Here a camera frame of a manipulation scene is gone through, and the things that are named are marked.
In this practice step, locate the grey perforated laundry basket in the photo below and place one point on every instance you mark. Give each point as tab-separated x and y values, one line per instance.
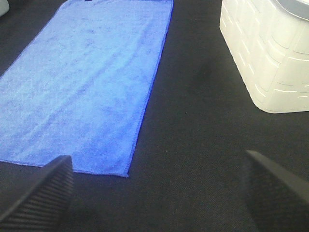
4	7

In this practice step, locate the blue microfiber towel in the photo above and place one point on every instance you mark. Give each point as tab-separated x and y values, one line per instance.
81	86

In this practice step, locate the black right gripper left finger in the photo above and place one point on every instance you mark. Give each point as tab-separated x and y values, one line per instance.
39	203

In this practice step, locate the white plastic storage bin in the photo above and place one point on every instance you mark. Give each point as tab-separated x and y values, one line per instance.
269	43

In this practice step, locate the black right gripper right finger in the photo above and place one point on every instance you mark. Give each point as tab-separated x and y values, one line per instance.
277	199

